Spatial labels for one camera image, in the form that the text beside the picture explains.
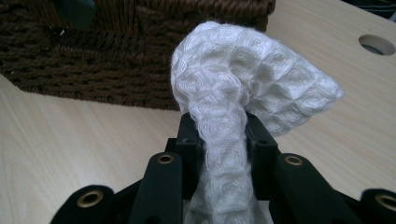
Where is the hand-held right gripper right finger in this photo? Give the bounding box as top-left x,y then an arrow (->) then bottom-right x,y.
245,111 -> 280,201

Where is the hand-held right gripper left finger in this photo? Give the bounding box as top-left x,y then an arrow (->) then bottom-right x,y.
165,111 -> 204,201

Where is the white waffle cloth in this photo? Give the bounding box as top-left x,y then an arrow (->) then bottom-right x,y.
170,21 -> 346,224

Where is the brown wicker basket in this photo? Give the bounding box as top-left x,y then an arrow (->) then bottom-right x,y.
0,0 -> 276,112

